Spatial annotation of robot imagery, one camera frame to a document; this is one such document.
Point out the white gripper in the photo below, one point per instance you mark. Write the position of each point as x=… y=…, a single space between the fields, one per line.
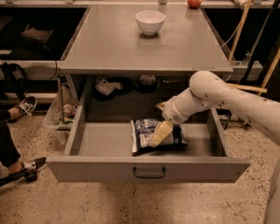
x=172 y=112

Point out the blue chip bag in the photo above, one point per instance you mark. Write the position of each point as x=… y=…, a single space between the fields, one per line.
x=142 y=129

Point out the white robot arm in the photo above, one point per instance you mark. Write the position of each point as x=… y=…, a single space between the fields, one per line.
x=207 y=90

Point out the black bag with label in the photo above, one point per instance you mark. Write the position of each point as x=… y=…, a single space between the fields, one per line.
x=108 y=88

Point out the grey open drawer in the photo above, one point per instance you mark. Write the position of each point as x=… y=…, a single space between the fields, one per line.
x=99 y=146

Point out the grey counter cabinet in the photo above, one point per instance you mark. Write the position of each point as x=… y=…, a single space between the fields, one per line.
x=109 y=43

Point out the dark round object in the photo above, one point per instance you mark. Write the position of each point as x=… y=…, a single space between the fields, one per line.
x=146 y=84

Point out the white bowl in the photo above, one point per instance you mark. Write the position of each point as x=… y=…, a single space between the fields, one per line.
x=150 y=21

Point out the black sneaker upper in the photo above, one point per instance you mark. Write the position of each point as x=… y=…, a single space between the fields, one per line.
x=25 y=107

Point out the black sneaker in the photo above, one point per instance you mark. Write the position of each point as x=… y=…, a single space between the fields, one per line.
x=25 y=107
x=29 y=169

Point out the black sneaker lower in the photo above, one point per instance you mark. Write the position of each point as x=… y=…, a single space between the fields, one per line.
x=29 y=169

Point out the dark box on shelf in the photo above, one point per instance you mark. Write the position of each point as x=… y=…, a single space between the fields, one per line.
x=37 y=36

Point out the black backpack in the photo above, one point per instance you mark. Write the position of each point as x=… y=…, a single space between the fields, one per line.
x=14 y=75

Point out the person's black trouser leg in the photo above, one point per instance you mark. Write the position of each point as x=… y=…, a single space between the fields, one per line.
x=9 y=155

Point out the wooden stick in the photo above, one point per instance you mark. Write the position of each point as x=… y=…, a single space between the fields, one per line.
x=239 y=29

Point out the black drawer handle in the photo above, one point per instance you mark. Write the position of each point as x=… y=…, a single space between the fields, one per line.
x=149 y=174

